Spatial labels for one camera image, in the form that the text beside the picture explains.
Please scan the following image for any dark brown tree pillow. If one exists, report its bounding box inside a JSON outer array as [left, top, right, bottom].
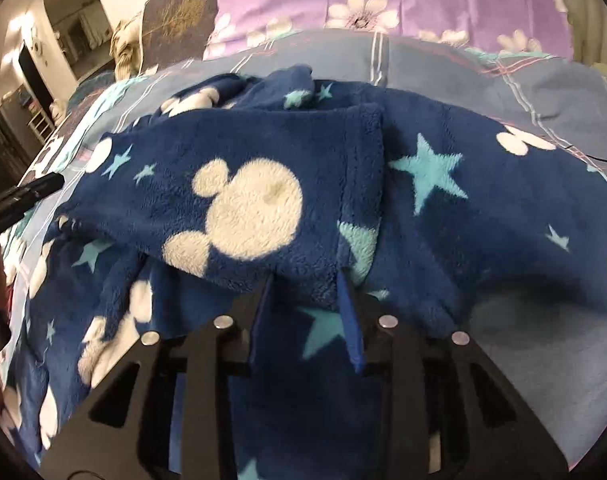
[[141, 0, 218, 72]]

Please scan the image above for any navy fleece star garment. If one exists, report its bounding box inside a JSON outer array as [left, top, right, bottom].
[[5, 66, 607, 479]]

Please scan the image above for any blue plaid bed quilt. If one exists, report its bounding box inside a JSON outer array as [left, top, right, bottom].
[[1, 32, 607, 479]]

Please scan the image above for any purple floral pillow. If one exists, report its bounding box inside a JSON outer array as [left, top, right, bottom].
[[204, 0, 573, 58]]

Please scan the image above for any beige crumpled cloth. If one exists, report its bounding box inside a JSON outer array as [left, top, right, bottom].
[[110, 12, 142, 81]]

